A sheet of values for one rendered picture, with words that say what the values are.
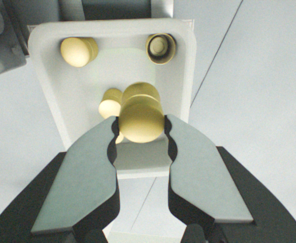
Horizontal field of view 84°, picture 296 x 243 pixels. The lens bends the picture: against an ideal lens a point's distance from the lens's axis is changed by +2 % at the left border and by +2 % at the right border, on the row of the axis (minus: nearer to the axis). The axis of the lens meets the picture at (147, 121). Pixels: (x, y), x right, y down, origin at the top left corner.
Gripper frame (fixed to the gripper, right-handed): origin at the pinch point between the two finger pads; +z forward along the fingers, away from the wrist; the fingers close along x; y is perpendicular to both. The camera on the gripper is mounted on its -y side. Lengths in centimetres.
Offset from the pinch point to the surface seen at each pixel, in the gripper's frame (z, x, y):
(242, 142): 16.9, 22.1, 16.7
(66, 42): 10.4, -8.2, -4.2
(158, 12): 16.0, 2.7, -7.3
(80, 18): 16.0, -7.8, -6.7
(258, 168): 16.9, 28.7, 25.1
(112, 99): 10.6, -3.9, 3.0
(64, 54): 10.4, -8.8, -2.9
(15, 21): 15.9, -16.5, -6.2
